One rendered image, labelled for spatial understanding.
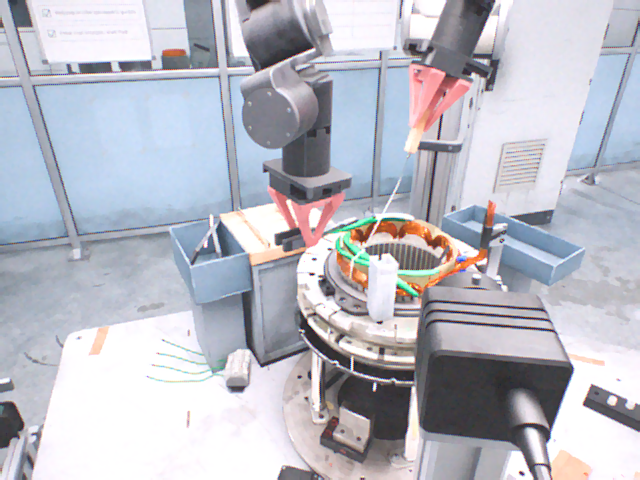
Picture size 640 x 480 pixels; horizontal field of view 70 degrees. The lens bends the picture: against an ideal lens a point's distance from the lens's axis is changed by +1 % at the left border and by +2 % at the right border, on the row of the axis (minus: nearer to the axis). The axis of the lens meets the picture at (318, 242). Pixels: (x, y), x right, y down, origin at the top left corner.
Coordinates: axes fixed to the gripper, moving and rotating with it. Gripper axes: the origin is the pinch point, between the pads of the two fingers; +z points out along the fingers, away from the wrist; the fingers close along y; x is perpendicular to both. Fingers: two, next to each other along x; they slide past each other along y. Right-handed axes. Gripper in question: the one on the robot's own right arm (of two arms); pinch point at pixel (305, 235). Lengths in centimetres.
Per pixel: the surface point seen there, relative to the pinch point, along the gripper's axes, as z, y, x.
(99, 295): 123, -192, 0
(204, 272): 16.9, -24.3, -4.6
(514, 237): 17, -1, 55
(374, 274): 4.4, 7.1, 6.1
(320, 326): 15.3, 1.1, 2.2
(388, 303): 8.7, 8.7, 7.6
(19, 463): 54, -36, -41
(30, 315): 124, -195, -33
